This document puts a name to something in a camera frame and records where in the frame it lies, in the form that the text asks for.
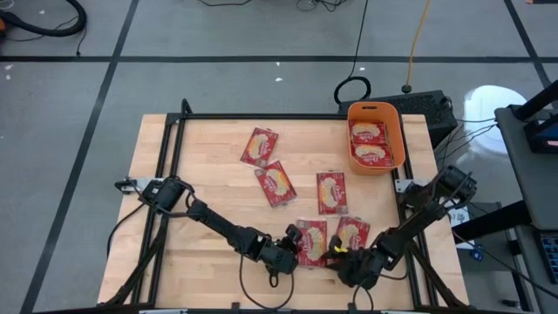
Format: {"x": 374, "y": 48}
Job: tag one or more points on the orange plastic basket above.
{"x": 388, "y": 114}

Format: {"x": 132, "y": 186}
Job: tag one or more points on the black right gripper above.
{"x": 357, "y": 268}

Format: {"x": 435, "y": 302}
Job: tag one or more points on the black device with screen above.
{"x": 540, "y": 131}

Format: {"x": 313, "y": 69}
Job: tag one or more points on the black computer box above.
{"x": 423, "y": 109}

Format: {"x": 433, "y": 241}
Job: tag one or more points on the black keyboard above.
{"x": 551, "y": 257}

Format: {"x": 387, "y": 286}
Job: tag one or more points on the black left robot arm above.
{"x": 218, "y": 224}

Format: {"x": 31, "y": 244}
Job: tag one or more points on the red popcorn bag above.
{"x": 368, "y": 132}
{"x": 352, "y": 231}
{"x": 312, "y": 242}
{"x": 331, "y": 193}
{"x": 259, "y": 147}
{"x": 371, "y": 155}
{"x": 275, "y": 183}

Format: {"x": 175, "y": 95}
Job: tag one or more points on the white paper sheet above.
{"x": 460, "y": 218}

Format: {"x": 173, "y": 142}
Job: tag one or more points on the grey cart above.
{"x": 532, "y": 183}

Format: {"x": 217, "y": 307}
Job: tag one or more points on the small blue item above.
{"x": 478, "y": 253}

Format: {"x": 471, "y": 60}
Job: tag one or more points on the white round bin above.
{"x": 488, "y": 109}

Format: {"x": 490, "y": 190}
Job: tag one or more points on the black table frame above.
{"x": 261, "y": 116}

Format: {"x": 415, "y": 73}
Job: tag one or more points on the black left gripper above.
{"x": 279, "y": 257}

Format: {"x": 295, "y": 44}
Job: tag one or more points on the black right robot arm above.
{"x": 414, "y": 220}

